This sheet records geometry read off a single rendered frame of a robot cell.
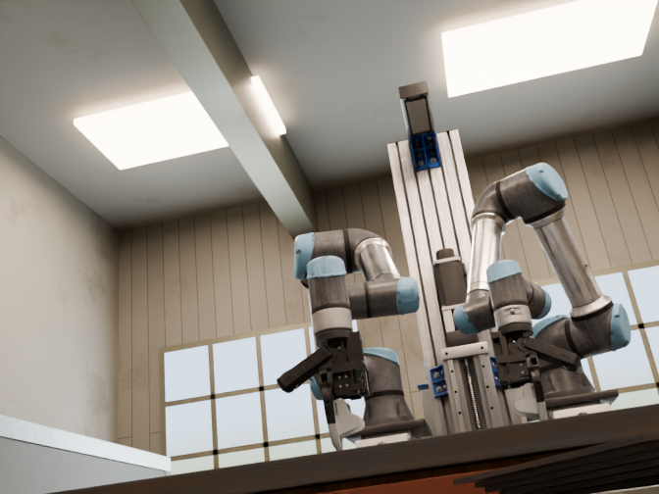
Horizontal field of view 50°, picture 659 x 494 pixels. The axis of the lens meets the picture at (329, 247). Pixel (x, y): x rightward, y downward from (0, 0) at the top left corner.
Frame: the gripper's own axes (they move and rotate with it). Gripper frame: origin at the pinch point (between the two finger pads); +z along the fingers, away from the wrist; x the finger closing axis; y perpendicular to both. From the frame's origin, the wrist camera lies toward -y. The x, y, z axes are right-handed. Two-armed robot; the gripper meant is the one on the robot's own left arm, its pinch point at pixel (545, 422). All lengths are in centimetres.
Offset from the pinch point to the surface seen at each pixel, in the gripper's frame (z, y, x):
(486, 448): 14, 12, 59
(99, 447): -9, 102, -8
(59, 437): -8, 101, 10
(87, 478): -1, 102, -3
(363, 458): 13, 27, 60
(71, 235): -229, 282, -262
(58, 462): -3, 101, 9
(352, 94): -266, 59, -217
